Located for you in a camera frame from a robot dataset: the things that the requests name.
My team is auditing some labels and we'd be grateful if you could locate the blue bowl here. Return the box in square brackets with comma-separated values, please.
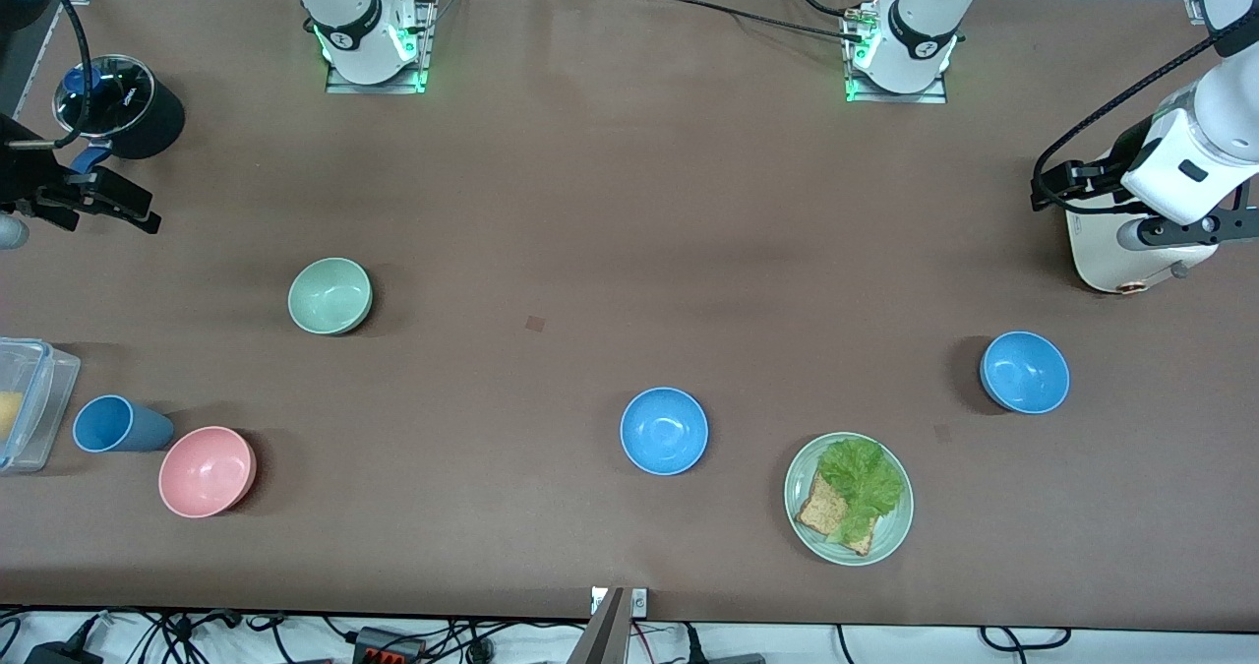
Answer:
[620, 387, 709, 476]
[980, 331, 1070, 415]

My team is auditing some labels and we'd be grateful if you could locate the green bowl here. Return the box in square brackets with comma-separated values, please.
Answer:
[288, 257, 374, 335]

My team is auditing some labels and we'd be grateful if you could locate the pink bowl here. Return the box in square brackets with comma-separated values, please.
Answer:
[158, 426, 259, 519]

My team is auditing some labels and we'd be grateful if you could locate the white toaster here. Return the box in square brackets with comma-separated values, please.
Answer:
[1065, 192, 1221, 296]

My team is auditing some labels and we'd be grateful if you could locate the clear plastic container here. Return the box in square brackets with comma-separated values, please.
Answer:
[0, 337, 82, 475]

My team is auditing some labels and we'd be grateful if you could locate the blue cup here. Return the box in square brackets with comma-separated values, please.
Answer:
[72, 394, 176, 454]

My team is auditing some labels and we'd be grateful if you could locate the green lettuce leaf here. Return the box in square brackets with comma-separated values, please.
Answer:
[818, 437, 905, 547]

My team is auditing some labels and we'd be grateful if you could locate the green plate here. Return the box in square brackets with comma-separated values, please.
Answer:
[784, 432, 915, 567]

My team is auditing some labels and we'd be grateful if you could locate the brown bread slice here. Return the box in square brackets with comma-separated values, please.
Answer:
[794, 472, 876, 557]

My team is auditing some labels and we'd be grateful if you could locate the black power adapter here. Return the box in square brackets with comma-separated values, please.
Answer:
[25, 642, 104, 664]

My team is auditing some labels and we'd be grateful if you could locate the black box with orange connectors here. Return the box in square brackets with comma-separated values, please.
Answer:
[352, 627, 426, 664]

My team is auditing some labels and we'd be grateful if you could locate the black pot with blue handle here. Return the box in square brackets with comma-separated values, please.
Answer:
[51, 54, 186, 175]

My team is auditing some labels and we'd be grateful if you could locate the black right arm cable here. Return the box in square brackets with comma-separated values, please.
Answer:
[28, 0, 94, 151]

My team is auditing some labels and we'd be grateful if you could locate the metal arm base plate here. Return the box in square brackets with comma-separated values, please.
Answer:
[844, 0, 950, 105]
[325, 0, 435, 95]

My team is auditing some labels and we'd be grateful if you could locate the black cable on table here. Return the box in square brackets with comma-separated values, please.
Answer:
[775, 0, 859, 20]
[637, 0, 871, 45]

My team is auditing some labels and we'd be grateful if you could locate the black looped floor cable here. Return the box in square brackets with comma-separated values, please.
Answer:
[979, 627, 1073, 651]

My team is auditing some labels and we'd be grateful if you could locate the white table edge bracket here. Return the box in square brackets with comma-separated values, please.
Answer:
[590, 588, 649, 618]

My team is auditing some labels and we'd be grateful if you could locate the grey metal camera pole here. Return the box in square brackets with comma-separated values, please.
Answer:
[566, 587, 630, 664]

